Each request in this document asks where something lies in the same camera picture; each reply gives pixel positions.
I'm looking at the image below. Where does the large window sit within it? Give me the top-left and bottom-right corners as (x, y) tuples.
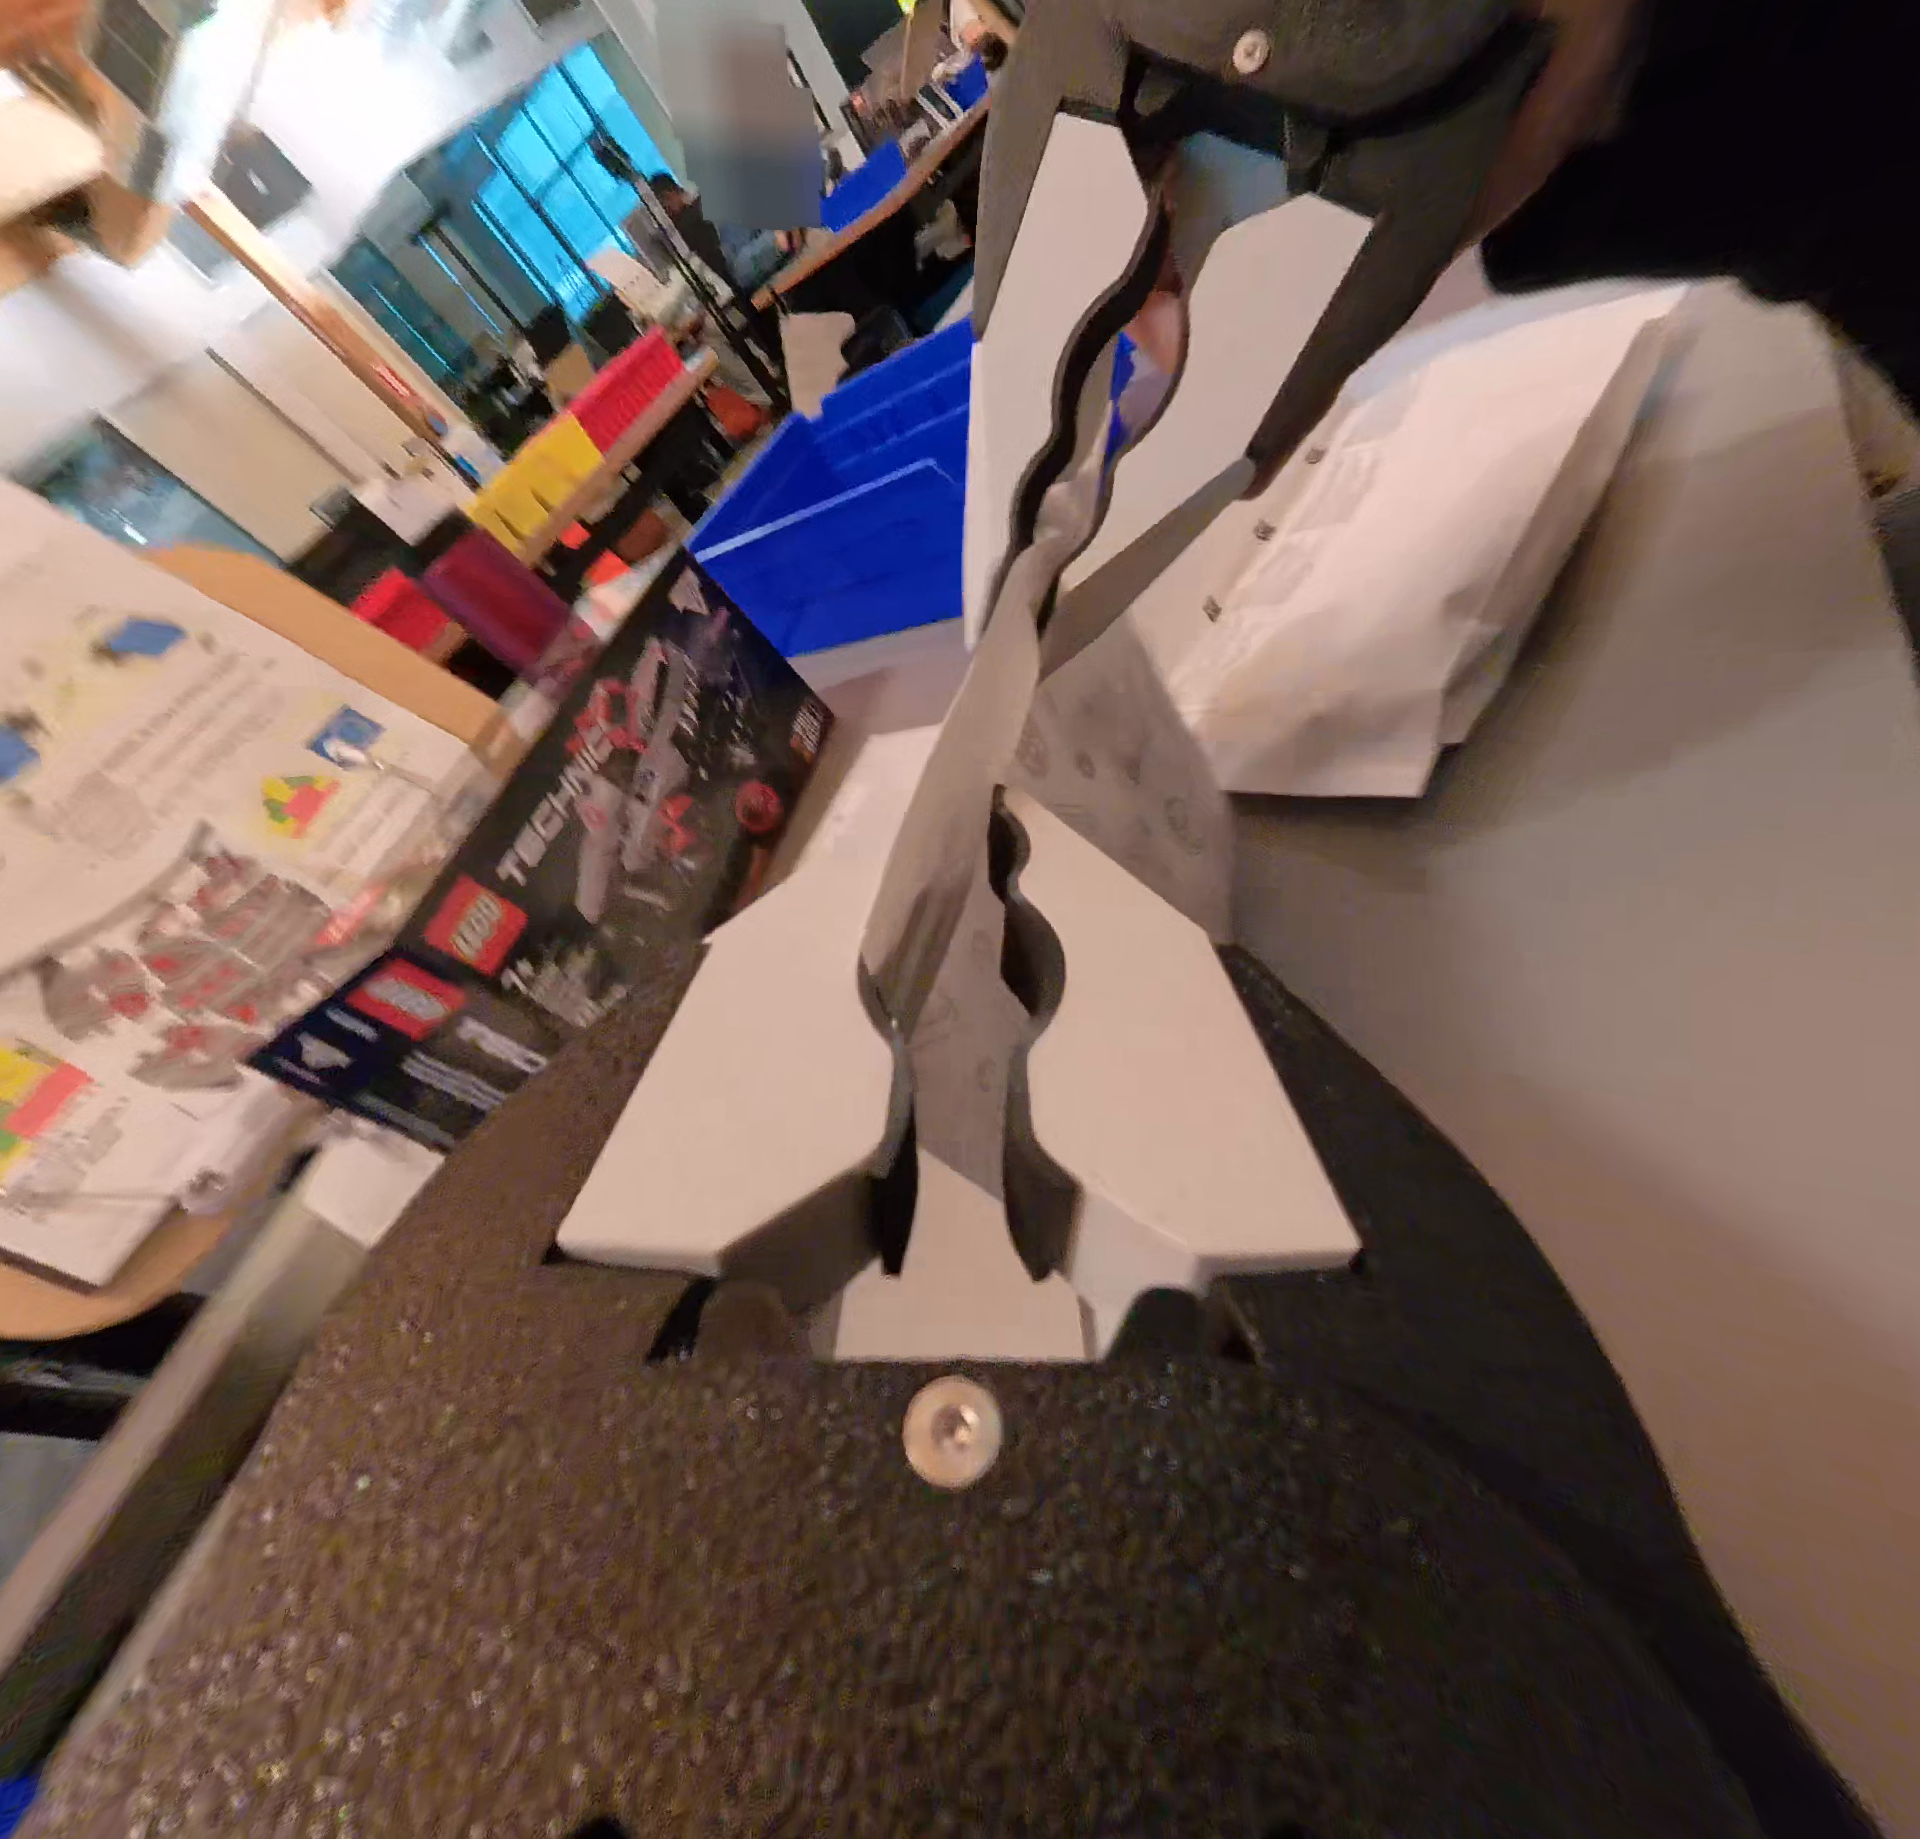
(323, 47), (679, 390)

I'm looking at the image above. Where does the dark red bin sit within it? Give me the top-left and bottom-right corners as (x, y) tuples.
(415, 522), (575, 660)

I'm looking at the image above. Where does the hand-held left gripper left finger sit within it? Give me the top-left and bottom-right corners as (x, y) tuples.
(559, 816), (919, 1281)

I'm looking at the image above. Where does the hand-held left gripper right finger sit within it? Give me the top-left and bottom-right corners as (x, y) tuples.
(985, 786), (1360, 1360)

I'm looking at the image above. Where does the white rounded board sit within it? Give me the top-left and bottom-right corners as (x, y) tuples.
(290, 1120), (458, 1248)

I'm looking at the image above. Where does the white paper bag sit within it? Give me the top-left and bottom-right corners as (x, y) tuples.
(1169, 279), (1695, 802)

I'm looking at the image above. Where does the small printed paper bag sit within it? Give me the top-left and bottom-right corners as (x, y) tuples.
(817, 472), (1248, 1364)

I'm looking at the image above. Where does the row of yellow bins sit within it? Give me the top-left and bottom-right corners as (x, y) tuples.
(462, 417), (604, 551)

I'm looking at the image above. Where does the black toy set box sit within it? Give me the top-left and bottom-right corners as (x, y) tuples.
(249, 547), (838, 1156)

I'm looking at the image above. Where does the row of red bins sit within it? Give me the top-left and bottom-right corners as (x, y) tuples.
(559, 333), (687, 451)

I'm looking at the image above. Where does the blue plastic bin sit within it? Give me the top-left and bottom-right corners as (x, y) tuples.
(687, 408), (978, 660)
(817, 59), (998, 240)
(817, 313), (978, 441)

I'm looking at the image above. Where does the person's right forearm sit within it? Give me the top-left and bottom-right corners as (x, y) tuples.
(1475, 0), (1920, 420)

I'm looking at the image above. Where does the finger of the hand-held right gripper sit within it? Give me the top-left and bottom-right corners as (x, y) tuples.
(1030, 194), (1377, 677)
(955, 106), (1176, 652)

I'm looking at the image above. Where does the cardboard box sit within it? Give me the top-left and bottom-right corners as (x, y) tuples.
(0, 96), (174, 304)

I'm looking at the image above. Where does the person's right hand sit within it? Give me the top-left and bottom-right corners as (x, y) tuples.
(1504, 0), (1660, 227)

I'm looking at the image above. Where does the colourful printed instruction sheet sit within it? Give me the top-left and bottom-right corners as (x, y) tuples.
(0, 480), (501, 1289)

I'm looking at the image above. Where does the round wooden table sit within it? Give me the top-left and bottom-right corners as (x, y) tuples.
(0, 542), (507, 1345)

